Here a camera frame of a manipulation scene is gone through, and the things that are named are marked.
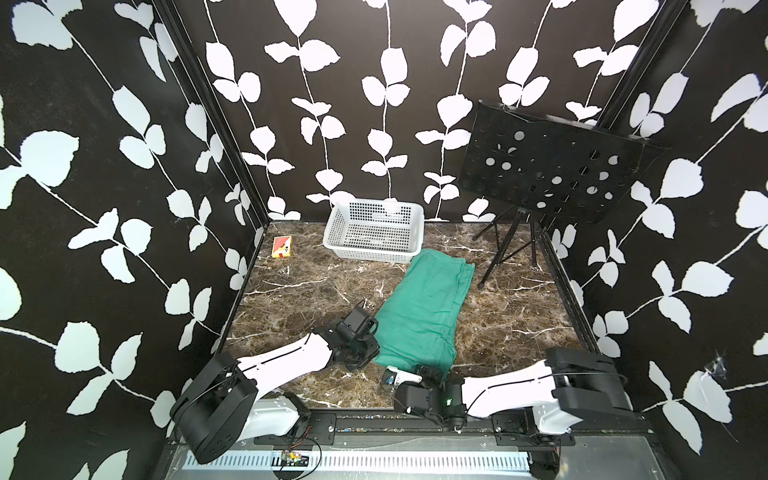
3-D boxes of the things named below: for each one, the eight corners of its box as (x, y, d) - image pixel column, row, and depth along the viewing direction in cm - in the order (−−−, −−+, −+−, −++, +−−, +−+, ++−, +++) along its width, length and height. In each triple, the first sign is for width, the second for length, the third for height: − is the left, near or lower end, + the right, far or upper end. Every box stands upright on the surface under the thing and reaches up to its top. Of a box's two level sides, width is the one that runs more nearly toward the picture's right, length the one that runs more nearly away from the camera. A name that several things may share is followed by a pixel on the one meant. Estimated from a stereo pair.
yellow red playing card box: (273, 258, 111) (271, 255, 110) (275, 240, 117) (273, 236, 116) (290, 256, 112) (289, 253, 111) (291, 238, 118) (290, 234, 117)
